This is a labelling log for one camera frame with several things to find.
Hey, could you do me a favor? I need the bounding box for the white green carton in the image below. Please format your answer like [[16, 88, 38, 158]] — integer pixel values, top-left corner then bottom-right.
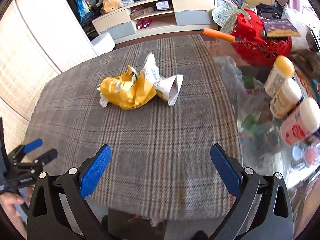
[[141, 53, 184, 106]]

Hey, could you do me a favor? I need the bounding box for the black trash bin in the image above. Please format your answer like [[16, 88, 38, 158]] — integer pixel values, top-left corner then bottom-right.
[[101, 209, 167, 240]]

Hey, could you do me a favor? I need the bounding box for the person's left hand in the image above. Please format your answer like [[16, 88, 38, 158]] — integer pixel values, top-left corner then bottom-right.
[[1, 187, 33, 217]]

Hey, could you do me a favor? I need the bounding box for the clear plastic bag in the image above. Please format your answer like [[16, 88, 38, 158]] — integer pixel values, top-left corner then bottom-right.
[[214, 56, 283, 176]]

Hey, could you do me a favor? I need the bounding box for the pink blue hairbrush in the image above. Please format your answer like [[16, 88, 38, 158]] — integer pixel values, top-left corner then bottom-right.
[[292, 144, 319, 167]]

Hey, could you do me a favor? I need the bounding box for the pink white lotion bottle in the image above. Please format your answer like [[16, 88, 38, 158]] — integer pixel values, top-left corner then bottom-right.
[[280, 98, 319, 146]]

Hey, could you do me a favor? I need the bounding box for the white-capped cream bottle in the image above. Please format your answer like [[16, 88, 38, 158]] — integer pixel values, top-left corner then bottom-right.
[[269, 79, 302, 119]]

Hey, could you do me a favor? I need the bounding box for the crumpled yellow paper bag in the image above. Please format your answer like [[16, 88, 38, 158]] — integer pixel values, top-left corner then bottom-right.
[[97, 65, 156, 110]]

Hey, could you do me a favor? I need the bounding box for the grey plaid tablecloth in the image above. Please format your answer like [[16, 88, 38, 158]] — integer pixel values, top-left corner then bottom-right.
[[24, 35, 241, 220]]

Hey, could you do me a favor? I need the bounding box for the yellow-capped white bottle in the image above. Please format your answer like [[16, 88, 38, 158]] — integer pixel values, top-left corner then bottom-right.
[[264, 55, 295, 98]]

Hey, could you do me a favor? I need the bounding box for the red lattice basket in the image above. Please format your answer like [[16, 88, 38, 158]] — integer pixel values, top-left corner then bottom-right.
[[231, 8, 292, 68]]

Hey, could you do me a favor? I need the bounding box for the yellow plush toy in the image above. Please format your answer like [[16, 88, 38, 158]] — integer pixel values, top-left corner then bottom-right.
[[102, 0, 121, 14]]

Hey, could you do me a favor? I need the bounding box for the purple gold card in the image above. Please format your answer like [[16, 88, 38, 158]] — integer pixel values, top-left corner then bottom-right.
[[262, 19, 300, 38]]

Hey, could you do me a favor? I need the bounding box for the cream grey TV cabinet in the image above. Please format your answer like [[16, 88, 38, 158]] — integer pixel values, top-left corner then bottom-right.
[[93, 0, 217, 44]]

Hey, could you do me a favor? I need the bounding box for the orange foam handle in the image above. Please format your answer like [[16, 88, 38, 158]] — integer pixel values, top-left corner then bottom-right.
[[201, 28, 236, 42]]

